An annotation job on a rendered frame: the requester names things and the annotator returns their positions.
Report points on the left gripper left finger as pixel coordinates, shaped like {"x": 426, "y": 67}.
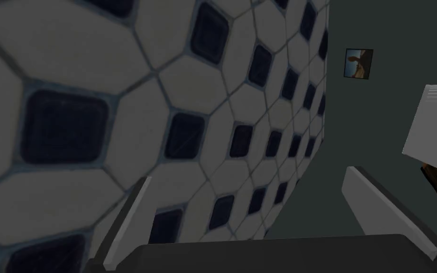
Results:
{"x": 127, "y": 223}

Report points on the white cabinet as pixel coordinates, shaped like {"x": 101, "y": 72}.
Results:
{"x": 436, "y": 129}

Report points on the small framed wall picture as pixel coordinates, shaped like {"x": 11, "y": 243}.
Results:
{"x": 358, "y": 63}

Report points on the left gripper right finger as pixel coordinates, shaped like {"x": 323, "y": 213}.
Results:
{"x": 389, "y": 216}

